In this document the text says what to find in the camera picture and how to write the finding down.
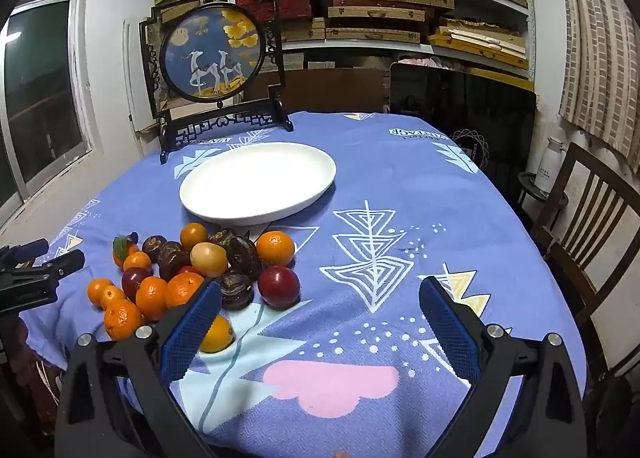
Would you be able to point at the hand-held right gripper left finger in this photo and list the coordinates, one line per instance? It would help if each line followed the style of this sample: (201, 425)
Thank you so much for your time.
(192, 320)

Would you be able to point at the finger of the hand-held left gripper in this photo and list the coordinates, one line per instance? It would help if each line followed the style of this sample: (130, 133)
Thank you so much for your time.
(27, 250)
(62, 265)

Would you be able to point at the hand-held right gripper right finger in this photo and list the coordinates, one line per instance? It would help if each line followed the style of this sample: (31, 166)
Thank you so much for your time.
(447, 323)

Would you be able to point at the orange tangerine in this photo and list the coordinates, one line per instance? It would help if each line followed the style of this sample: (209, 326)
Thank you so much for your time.
(122, 319)
(137, 262)
(112, 297)
(220, 335)
(182, 288)
(193, 235)
(151, 297)
(275, 248)
(97, 290)

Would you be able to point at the small red plum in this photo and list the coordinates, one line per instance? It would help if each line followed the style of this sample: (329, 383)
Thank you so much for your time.
(187, 270)

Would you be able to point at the dark brown water chestnut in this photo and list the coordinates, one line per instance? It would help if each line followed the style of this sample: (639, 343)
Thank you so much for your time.
(153, 247)
(243, 255)
(236, 290)
(220, 237)
(172, 258)

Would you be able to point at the tangerine with green leaf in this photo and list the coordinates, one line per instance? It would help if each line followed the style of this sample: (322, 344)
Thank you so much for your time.
(122, 250)

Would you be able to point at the pale yellow round fruit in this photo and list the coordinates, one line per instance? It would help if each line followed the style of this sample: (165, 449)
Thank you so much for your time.
(209, 259)

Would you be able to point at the dark purple plum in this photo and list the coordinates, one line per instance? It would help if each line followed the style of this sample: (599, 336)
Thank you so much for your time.
(132, 282)

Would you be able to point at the white oval plate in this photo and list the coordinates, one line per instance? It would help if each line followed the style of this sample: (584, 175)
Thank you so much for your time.
(255, 182)

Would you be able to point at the window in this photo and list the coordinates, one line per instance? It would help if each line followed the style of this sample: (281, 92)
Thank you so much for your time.
(40, 102)

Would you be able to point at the blue printed tablecloth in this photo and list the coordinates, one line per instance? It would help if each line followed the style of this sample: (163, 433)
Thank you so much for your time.
(360, 177)

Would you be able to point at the white kettle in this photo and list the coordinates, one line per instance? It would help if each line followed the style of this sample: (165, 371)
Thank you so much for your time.
(547, 167)

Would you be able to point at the black flat panel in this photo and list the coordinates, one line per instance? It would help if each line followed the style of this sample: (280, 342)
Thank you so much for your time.
(450, 107)

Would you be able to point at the wooden chair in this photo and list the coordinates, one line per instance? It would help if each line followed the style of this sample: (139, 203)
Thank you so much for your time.
(600, 160)

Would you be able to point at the brown board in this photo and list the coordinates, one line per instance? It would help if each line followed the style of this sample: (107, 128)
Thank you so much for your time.
(340, 87)

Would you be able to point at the round deer screen black stand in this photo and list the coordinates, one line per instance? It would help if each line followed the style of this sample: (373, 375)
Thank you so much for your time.
(210, 52)

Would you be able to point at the pink patterned cloth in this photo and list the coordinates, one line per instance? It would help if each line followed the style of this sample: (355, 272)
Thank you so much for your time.
(415, 59)

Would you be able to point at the stack of yellow wooden frames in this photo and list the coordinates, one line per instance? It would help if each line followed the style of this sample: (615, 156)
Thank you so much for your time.
(475, 42)

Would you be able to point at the stack of flat brown boxes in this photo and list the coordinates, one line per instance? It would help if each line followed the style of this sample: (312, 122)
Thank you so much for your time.
(375, 12)

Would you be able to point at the striped curtain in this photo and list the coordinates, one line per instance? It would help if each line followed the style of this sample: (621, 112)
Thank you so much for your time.
(600, 37)

